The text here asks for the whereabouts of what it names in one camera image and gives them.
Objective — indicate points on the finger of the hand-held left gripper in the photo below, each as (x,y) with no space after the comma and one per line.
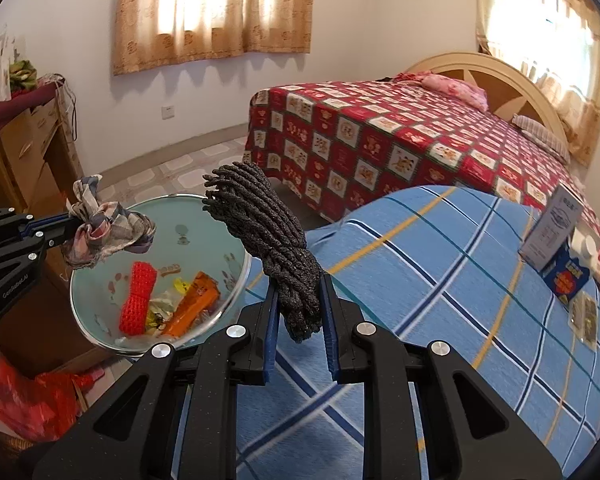
(45,222)
(55,239)

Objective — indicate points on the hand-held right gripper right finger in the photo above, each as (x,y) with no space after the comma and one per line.
(330,340)

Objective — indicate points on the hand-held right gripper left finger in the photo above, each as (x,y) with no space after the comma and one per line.
(270,345)

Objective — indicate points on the plaid knotted cloth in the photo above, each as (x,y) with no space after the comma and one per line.
(105,232)

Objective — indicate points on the orange snack wrapper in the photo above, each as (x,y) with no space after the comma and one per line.
(195,302)

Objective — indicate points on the red mesh scrubber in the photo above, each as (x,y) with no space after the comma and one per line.
(137,300)

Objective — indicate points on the dark grey knitted cloth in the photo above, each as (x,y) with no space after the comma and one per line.
(270,225)

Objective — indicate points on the light blue trash bin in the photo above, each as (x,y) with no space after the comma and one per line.
(195,240)

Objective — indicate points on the wooden cabinet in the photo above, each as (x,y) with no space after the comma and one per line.
(20,160)

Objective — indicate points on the red floor plastic bag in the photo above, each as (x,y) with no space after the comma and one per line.
(35,405)

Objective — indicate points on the dark red cloth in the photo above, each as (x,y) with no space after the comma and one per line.
(20,102)

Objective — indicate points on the blue checked tablecloth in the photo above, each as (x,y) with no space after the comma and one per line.
(430,260)

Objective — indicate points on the artificial flower bunch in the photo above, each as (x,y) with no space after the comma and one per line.
(22,76)

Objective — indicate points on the red checked bedspread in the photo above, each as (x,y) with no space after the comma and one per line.
(380,130)

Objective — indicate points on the white upright box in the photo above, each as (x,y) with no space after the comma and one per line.
(550,232)

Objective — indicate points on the blue milk carton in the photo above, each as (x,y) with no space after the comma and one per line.
(570,275)

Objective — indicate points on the wide beige patterned curtain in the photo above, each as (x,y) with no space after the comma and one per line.
(205,25)

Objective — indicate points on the small clear sachet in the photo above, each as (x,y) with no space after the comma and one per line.
(586,315)

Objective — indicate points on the pink pillow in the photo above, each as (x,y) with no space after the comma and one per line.
(450,87)

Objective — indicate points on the striped pillow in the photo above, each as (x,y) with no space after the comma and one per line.
(542,135)

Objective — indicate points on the cream wooden headboard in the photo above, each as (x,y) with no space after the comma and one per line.
(495,77)

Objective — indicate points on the narrow beige patterned curtain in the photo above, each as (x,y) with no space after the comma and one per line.
(580,110)

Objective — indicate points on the white wall outlet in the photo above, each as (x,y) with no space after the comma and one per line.
(168,112)

